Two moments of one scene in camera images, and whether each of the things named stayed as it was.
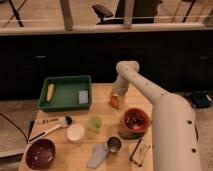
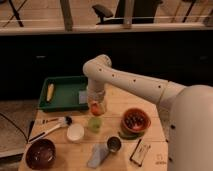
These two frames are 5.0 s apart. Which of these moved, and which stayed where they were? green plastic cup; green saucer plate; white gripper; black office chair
Moved: white gripper
Stayed: green saucer plate; black office chair; green plastic cup
